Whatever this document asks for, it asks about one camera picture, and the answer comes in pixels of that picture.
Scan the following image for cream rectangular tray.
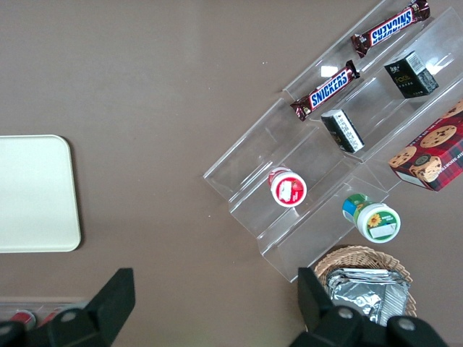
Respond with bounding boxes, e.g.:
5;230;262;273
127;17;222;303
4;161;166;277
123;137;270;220
0;134;82;253

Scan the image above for small black carton box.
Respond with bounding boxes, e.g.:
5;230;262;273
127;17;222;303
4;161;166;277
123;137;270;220
320;108;365;154
383;51;440;100

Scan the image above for Snickers chocolate bar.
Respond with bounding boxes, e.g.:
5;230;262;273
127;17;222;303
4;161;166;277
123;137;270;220
351;0;431;59
289;60;361;122

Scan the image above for clear acrylic stepped display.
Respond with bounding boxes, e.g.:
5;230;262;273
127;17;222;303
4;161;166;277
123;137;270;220
202;0;463;283

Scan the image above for red tartan cookie box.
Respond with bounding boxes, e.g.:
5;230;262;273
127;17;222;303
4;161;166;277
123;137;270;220
388;99;463;192

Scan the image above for clear acrylic bottle rack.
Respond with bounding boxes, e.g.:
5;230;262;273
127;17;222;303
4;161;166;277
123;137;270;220
0;296;90;328

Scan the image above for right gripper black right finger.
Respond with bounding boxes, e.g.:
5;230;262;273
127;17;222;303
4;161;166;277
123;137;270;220
289;267;449;347

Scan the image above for light wicker basket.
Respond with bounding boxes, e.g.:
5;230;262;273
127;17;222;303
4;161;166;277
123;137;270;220
313;245;417;326

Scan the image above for red cola bottle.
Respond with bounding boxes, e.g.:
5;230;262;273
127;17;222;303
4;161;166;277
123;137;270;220
9;309;37;326
38;306;69;328

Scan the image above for silver foil packet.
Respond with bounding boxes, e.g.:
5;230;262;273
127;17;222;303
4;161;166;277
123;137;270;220
326;267;410;326

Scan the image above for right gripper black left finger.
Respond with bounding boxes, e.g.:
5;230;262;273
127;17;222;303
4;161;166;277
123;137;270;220
0;267;136;347

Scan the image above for red-lidded yogurt cup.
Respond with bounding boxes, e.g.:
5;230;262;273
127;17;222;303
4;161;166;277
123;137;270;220
268;166;307;207

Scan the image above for green sunflower-lidded cup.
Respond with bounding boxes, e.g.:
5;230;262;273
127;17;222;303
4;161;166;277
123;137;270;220
341;193;402;243

